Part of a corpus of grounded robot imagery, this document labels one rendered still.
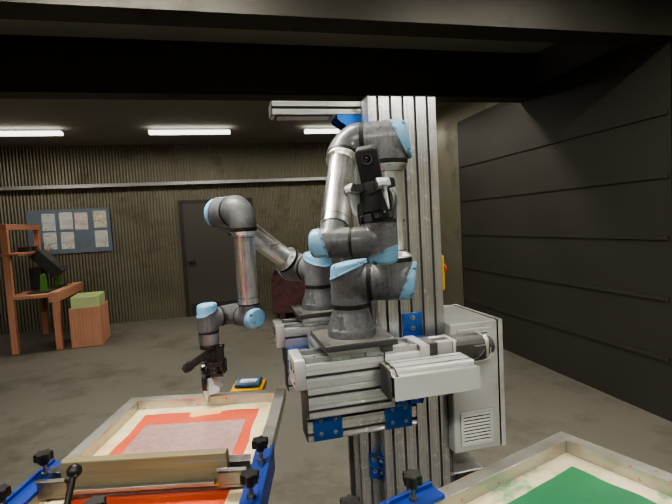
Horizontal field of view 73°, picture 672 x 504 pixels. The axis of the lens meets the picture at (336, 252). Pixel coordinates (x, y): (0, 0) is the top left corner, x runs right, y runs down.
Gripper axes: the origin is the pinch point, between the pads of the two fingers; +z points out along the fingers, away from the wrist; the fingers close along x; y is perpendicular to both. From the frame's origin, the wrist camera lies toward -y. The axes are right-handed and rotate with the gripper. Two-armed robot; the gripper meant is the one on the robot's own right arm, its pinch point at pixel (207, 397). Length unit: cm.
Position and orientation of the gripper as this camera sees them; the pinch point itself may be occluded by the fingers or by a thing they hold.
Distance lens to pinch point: 186.6
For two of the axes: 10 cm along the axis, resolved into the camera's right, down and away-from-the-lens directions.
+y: 10.0, -0.6, 0.2
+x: -0.2, -0.6, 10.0
